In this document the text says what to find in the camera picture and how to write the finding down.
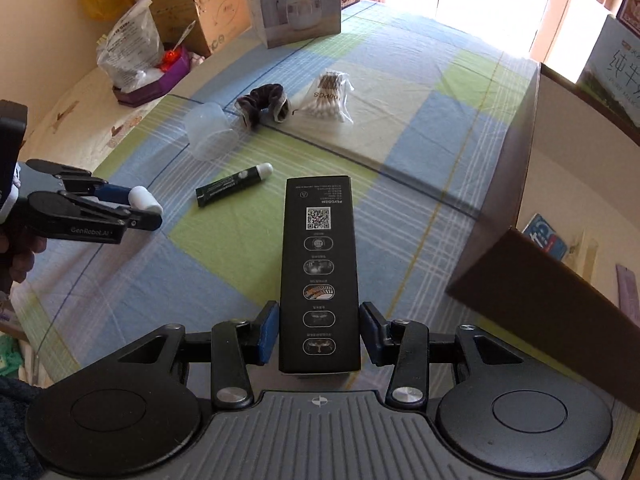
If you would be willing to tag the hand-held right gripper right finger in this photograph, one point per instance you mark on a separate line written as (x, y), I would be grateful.
(372, 335)

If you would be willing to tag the dark blue fuzzy cloth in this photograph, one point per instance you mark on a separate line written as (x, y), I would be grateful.
(15, 425)

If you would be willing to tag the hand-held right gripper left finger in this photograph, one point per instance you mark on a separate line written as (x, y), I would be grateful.
(267, 335)

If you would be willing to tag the cream printed sheet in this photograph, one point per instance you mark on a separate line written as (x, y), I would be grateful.
(75, 120)

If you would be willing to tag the cream plastic clip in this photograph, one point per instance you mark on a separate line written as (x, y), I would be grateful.
(585, 255)

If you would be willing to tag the white humidifier box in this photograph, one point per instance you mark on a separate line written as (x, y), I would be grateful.
(300, 5)

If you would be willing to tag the blue milk carton box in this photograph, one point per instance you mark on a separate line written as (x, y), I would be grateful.
(615, 70)

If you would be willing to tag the black product box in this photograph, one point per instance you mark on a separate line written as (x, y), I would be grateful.
(320, 270)

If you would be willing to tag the brown cardboard storage box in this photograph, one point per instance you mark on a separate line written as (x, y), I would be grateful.
(500, 170)

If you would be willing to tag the red toy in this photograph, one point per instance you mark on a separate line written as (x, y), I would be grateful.
(171, 57)

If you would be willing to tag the thin white stick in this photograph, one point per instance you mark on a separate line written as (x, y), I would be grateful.
(185, 35)

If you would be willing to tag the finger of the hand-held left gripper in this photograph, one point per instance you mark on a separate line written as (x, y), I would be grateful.
(145, 221)
(112, 194)

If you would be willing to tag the dark hair scrunchie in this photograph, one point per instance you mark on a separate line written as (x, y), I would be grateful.
(255, 100)

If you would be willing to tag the clear printed plastic bag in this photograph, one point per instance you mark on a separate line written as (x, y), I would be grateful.
(127, 45)

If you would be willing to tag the blue green tissue pack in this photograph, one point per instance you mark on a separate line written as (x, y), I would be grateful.
(545, 237)

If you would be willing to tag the clear plastic cup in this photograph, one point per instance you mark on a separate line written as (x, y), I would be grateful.
(207, 127)

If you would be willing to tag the purple cosmetic tube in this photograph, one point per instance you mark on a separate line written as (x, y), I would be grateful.
(627, 295)

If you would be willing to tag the pink printed cardboard box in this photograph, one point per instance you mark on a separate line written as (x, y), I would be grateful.
(220, 10)

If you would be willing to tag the brown cardboard hang-tab box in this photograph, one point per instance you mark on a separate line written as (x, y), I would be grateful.
(170, 10)

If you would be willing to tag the cotton swab pack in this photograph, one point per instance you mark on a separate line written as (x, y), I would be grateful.
(325, 97)

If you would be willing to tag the dark green tube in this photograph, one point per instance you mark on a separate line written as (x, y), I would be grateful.
(225, 190)

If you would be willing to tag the purple tray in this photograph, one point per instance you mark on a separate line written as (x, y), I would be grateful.
(165, 82)

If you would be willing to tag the person's left hand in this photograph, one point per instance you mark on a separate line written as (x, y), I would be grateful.
(22, 260)

